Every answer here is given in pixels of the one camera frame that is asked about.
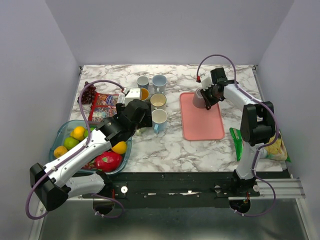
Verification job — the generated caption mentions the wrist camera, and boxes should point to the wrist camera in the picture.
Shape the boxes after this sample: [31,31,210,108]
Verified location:
[122,88,142,106]
[196,76,214,91]

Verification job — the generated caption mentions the red dragon fruit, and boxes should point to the red dragon fruit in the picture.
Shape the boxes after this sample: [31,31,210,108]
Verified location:
[86,151,123,173]

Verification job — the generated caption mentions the red candy bag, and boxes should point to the red candy bag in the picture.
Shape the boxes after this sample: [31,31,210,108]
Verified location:
[88,93,125,122]

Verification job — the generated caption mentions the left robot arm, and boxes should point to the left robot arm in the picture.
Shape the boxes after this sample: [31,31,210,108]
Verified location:
[29,99,152,212]

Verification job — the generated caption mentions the cream mug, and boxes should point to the cream mug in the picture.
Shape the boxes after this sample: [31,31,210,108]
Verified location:
[150,93,167,111]

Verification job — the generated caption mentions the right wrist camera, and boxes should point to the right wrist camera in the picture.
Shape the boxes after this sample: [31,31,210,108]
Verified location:
[196,76,214,91]

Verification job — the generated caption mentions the light blue faceted mug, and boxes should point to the light blue faceted mug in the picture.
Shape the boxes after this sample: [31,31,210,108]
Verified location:
[151,109,168,134]

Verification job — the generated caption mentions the grey-blue mug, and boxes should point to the grey-blue mug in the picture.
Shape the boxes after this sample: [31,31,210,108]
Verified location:
[152,74,167,94]

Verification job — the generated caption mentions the yellow lemon lower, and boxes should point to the yellow lemon lower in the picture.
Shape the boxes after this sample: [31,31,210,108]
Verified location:
[111,141,127,155]

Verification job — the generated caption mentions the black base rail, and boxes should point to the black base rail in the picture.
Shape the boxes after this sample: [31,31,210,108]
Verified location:
[82,171,292,210]

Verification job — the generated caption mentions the orange fruit upper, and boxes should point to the orange fruit upper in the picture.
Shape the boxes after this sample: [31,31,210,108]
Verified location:
[70,126,86,142]

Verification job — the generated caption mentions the dark grapes on table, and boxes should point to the dark grapes on table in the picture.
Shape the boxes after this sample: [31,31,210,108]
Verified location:
[81,84,97,105]

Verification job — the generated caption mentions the teal plastic fruit bowl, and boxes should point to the teal plastic fruit bowl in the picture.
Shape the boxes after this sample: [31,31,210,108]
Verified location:
[48,119,132,176]

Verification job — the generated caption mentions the pink tray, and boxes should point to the pink tray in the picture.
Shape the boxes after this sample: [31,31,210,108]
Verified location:
[179,92,225,141]

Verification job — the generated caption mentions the blue butterfly mug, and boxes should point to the blue butterfly mug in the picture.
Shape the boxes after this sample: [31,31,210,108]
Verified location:
[140,87,150,102]

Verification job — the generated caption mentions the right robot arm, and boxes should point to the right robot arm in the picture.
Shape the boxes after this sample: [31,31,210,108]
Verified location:
[200,67,276,196]

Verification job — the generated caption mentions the orange fruit in bowl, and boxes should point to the orange fruit in bowl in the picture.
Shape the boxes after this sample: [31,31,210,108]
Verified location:
[53,145,68,159]

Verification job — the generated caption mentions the green cassava chips bag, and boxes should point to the green cassava chips bag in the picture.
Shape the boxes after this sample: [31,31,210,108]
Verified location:
[229,127,291,162]

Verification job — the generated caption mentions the light green mug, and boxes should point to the light green mug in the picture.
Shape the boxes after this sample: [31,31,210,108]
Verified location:
[136,127,148,136]

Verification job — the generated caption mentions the green fruit in bowl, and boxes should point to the green fruit in bowl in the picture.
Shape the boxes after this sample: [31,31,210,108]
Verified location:
[63,136,79,151]

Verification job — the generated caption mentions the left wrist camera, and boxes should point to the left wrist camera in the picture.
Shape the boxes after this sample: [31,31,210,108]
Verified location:
[122,88,142,106]

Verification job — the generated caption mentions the purple mug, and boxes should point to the purple mug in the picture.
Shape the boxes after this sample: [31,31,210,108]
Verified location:
[192,88,206,109]

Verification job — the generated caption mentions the dark blue-grey mug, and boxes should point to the dark blue-grey mug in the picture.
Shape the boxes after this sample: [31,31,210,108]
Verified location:
[136,76,150,90]

